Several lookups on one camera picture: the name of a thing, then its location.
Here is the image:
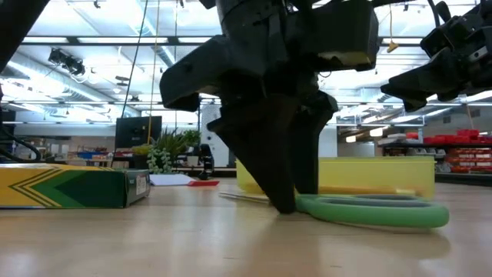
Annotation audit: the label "cluttered background workbench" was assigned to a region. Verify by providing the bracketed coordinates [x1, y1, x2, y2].
[15, 144, 116, 169]

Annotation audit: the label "black hanging cable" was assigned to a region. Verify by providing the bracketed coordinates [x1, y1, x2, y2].
[121, 0, 149, 118]

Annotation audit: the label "green handled scissors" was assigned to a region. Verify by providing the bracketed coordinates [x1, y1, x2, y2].
[218, 191, 450, 229]

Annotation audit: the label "yellow translucent pencil case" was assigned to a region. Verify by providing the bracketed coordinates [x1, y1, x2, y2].
[235, 155, 437, 199]

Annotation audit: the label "shelf with red bins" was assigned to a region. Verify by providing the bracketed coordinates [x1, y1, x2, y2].
[378, 128, 492, 175]

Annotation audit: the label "black computer monitor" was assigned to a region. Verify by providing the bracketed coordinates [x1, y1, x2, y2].
[115, 115, 164, 150]

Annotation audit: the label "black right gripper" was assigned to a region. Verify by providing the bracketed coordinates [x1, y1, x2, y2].
[380, 2, 492, 113]

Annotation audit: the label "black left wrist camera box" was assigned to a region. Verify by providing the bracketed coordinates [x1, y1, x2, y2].
[307, 2, 381, 72]

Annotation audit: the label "white cabinet machine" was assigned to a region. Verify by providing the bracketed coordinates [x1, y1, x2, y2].
[199, 103, 236, 169]

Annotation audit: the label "yellow hanging cable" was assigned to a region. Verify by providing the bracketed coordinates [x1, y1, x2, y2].
[147, 0, 161, 145]

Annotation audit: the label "small red eraser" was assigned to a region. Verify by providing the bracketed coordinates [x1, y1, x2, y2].
[187, 179, 221, 188]

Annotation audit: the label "yellow green crayon box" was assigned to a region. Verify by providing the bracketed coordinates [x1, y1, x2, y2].
[0, 162, 151, 210]

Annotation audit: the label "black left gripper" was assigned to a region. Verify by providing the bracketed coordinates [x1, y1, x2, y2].
[159, 0, 340, 215]

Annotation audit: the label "small green potted succulent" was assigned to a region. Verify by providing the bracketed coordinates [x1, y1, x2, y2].
[131, 128, 202, 175]

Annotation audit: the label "black upright stand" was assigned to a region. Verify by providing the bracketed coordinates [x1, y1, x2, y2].
[198, 143, 216, 181]

